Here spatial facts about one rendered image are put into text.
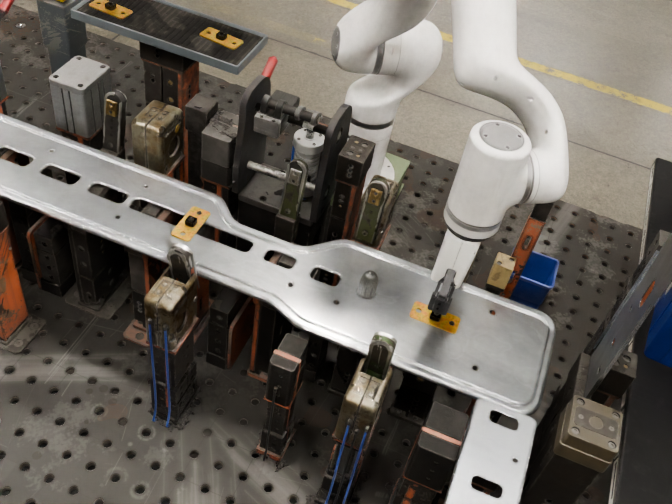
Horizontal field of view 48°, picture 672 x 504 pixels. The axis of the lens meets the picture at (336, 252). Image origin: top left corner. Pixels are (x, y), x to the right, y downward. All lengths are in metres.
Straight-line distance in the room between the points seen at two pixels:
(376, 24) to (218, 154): 0.39
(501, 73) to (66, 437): 0.98
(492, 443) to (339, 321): 0.31
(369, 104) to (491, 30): 0.64
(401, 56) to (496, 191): 0.62
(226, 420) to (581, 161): 2.43
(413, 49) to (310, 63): 2.13
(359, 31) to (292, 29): 2.41
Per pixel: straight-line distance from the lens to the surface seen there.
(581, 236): 2.03
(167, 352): 1.27
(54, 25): 1.74
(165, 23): 1.60
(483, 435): 1.18
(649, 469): 1.22
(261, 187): 1.50
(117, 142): 1.53
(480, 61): 1.06
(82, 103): 1.52
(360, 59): 1.56
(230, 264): 1.31
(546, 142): 1.08
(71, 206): 1.42
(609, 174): 3.53
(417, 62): 1.60
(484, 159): 1.00
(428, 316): 1.28
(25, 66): 2.33
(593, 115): 3.87
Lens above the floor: 1.97
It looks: 46 degrees down
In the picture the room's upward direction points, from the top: 11 degrees clockwise
